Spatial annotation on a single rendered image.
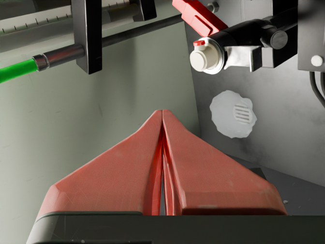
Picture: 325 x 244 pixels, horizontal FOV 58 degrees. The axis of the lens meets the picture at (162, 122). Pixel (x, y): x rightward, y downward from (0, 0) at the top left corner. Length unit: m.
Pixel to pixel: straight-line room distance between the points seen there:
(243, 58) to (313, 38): 0.12
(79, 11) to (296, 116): 0.37
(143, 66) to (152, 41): 0.05
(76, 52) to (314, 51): 0.26
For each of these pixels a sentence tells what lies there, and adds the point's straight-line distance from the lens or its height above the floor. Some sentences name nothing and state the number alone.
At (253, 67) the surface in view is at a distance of 0.20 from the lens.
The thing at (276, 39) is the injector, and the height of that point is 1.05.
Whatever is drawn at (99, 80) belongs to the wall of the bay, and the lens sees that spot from 0.49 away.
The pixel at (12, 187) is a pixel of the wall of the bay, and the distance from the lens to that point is 0.48.
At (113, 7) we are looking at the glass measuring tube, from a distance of 0.50.
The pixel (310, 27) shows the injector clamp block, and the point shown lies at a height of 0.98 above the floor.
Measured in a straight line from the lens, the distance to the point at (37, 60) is 0.36.
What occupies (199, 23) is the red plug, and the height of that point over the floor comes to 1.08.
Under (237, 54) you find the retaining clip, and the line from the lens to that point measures 0.22.
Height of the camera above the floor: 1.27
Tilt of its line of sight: 34 degrees down
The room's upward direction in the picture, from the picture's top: 120 degrees counter-clockwise
